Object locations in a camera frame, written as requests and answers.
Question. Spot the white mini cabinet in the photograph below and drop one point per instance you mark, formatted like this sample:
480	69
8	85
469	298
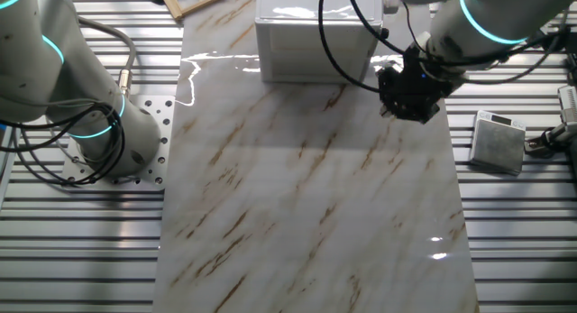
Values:
311	47

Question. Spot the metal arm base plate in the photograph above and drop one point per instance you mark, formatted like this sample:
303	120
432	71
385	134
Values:
151	171

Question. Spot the wooden window frame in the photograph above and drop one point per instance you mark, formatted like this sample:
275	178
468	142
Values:
198	4

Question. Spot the marble pattern board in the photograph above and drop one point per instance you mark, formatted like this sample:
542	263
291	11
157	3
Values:
293	214

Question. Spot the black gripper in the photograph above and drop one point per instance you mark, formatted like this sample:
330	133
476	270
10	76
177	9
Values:
408	89

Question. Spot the black mount block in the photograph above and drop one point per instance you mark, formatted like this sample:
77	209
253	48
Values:
571	65

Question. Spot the silver digital scale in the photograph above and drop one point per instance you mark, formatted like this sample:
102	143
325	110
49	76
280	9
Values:
496	146

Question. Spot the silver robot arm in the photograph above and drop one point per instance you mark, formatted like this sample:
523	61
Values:
487	20

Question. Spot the small silver camera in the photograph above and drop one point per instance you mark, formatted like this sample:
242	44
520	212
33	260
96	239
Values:
569	103

